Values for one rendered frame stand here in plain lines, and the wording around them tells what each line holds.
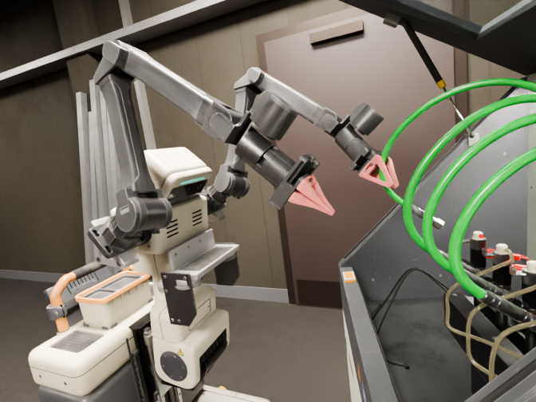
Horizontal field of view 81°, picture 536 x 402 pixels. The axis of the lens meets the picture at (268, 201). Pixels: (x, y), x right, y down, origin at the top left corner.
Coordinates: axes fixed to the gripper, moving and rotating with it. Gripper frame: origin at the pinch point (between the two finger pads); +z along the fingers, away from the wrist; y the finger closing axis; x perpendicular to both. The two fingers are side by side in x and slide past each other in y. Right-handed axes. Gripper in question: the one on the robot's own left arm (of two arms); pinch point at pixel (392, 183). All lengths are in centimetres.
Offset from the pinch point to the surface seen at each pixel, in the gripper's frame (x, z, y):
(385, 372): 17.3, 30.7, -20.6
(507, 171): -18.5, 20.0, -26.2
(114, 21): 77, -302, 13
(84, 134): 166, -246, -4
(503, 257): -6.5, 26.0, -5.8
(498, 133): -21.1, 14.1, -19.2
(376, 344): 19.7, 26.1, -14.8
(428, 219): -6.8, 17.2, -22.5
